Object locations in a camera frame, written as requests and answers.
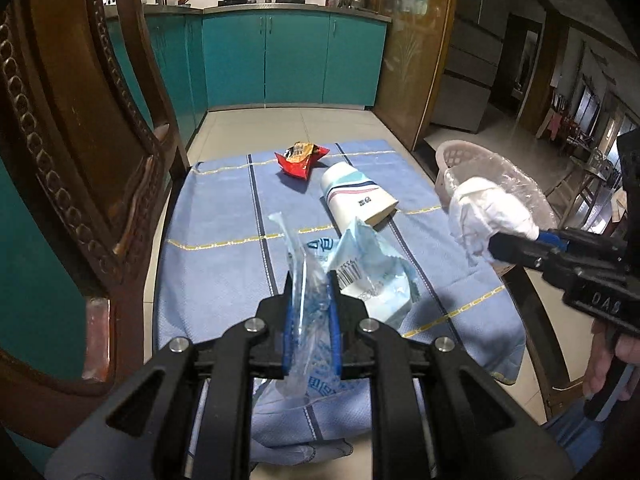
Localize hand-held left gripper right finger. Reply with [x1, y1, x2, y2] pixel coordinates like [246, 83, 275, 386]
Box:
[326, 270, 576, 480]

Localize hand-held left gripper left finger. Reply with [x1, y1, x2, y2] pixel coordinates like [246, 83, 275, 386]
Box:
[47, 272, 301, 480]

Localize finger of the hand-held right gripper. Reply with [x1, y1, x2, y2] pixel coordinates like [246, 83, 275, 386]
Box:
[535, 227, 576, 256]
[487, 232, 568, 282]

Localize clear plastic bag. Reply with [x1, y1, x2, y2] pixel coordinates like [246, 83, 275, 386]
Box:
[252, 212, 373, 413]

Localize white plastic bag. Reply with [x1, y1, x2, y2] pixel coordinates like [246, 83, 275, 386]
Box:
[446, 176, 541, 267]

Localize pink plastic basket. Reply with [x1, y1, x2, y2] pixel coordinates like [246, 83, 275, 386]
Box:
[434, 139, 558, 233]

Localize person's right hand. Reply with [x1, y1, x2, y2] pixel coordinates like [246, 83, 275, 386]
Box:
[582, 320, 626, 397]

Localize clear bin liner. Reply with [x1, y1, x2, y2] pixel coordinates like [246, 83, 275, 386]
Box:
[442, 152, 558, 231]

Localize light blue barcode packet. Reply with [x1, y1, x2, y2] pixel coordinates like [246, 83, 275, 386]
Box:
[307, 217, 421, 331]

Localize blue striped table cloth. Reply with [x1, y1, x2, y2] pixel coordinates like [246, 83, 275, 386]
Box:
[150, 139, 527, 466]

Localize wooden dining chairs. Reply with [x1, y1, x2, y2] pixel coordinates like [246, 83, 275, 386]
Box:
[537, 92, 578, 153]

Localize striped paper cup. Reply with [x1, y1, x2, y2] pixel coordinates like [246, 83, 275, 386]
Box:
[320, 161, 399, 236]

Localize person's blue jeans leg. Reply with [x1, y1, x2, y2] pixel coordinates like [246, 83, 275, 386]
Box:
[542, 395, 606, 461]

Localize red snack packet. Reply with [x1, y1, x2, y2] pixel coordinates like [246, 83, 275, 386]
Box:
[275, 142, 330, 181]

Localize grey refrigerator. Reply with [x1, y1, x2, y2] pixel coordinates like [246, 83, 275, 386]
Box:
[431, 0, 513, 135]

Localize wooden glass door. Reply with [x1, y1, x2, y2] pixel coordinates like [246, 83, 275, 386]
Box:
[372, 0, 461, 151]

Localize teal kitchen cabinet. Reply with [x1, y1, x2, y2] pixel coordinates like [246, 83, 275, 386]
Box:
[202, 5, 393, 110]
[0, 2, 208, 461]

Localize carved wooden chair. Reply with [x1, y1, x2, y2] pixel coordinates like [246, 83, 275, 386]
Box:
[0, 0, 193, 448]

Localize gas stove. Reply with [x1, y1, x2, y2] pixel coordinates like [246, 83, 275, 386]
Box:
[217, 0, 307, 7]

